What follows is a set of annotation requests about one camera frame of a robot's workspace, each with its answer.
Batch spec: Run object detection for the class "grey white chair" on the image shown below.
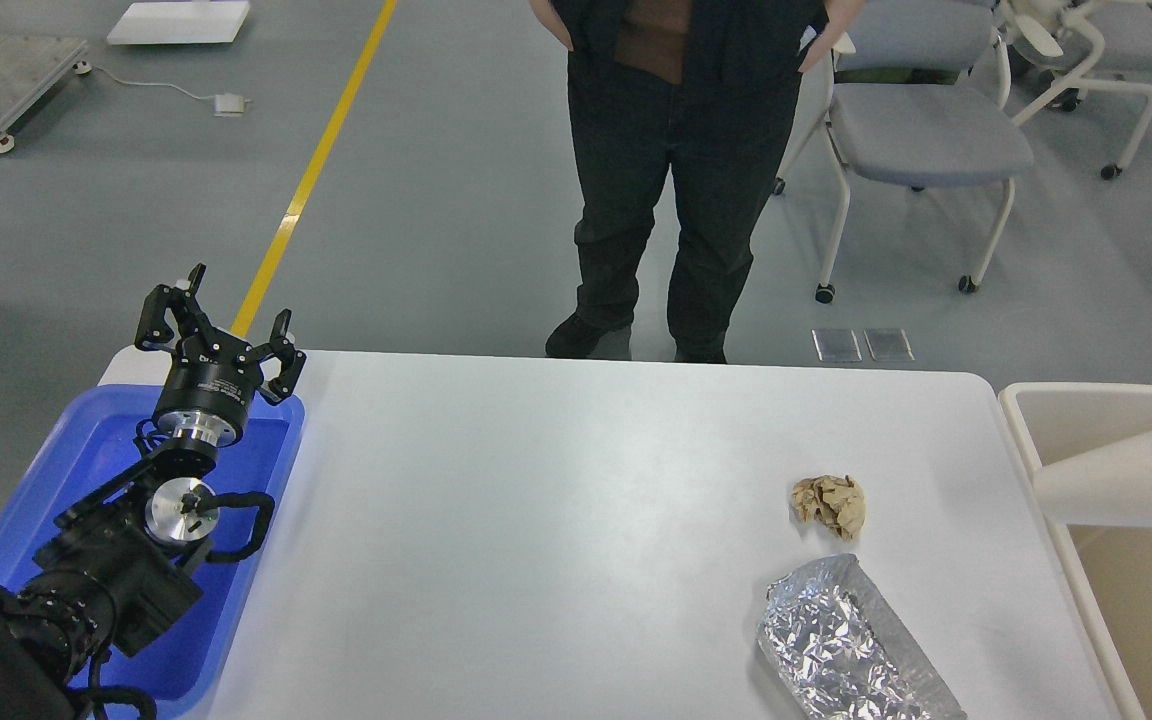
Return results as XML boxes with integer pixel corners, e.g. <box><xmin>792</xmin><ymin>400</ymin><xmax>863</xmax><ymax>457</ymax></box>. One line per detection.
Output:
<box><xmin>773</xmin><ymin>1</ymin><xmax>1034</xmax><ymax>304</ymax></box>

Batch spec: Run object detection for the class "beige plastic bin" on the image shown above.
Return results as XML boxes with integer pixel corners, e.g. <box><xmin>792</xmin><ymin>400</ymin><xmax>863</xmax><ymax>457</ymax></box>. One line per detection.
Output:
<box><xmin>998</xmin><ymin>382</ymin><xmax>1152</xmax><ymax>719</ymax></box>

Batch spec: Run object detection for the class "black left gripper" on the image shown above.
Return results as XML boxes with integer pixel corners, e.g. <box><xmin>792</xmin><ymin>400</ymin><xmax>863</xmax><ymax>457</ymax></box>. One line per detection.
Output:
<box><xmin>134</xmin><ymin>263</ymin><xmax>306</xmax><ymax>445</ymax></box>

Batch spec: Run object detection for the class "metal floor plate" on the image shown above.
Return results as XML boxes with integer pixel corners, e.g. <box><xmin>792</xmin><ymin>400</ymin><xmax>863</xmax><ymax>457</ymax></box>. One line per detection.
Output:
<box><xmin>864</xmin><ymin>328</ymin><xmax>916</xmax><ymax>363</ymax></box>
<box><xmin>812</xmin><ymin>328</ymin><xmax>861</xmax><ymax>364</ymax></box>

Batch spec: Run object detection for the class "white power adapter with cable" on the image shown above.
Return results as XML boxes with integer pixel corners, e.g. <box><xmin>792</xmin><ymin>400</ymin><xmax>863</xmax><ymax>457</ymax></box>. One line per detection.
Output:
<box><xmin>71</xmin><ymin>60</ymin><xmax>251</xmax><ymax>118</ymax></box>

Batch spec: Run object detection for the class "left metal floor plate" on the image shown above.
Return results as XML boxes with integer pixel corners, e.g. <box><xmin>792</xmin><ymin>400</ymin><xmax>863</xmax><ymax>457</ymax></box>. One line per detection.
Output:
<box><xmin>812</xmin><ymin>328</ymin><xmax>861</xmax><ymax>364</ymax></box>

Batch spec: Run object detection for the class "standing person in black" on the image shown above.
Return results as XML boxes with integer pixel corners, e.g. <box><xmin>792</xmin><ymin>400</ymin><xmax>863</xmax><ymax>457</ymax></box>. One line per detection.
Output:
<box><xmin>530</xmin><ymin>1</ymin><xmax>864</xmax><ymax>364</ymax></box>

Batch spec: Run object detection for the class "blue plastic bin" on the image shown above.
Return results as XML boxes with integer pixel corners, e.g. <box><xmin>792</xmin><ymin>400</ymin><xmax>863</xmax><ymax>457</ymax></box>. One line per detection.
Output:
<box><xmin>0</xmin><ymin>384</ymin><xmax>305</xmax><ymax>719</ymax></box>

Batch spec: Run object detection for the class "white flat board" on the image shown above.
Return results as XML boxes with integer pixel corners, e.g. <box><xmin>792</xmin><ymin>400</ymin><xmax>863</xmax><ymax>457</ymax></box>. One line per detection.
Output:
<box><xmin>106</xmin><ymin>1</ymin><xmax>251</xmax><ymax>46</ymax></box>

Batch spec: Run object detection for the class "right metal floor plate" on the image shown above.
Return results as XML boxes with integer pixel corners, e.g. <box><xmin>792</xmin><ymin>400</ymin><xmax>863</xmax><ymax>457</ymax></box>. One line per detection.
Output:
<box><xmin>864</xmin><ymin>328</ymin><xmax>916</xmax><ymax>363</ymax></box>

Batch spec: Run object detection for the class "crumpled brown paper ball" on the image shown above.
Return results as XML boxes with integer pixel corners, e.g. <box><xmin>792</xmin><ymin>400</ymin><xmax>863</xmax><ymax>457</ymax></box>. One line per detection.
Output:
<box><xmin>788</xmin><ymin>475</ymin><xmax>867</xmax><ymax>541</ymax></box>

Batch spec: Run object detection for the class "white paper cup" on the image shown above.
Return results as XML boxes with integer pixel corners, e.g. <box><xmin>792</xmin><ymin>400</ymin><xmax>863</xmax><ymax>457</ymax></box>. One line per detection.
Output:
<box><xmin>1032</xmin><ymin>429</ymin><xmax>1152</xmax><ymax>529</ymax></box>

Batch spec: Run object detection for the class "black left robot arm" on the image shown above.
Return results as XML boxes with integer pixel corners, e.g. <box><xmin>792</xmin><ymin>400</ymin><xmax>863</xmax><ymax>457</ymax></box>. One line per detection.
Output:
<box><xmin>0</xmin><ymin>264</ymin><xmax>306</xmax><ymax>719</ymax></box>

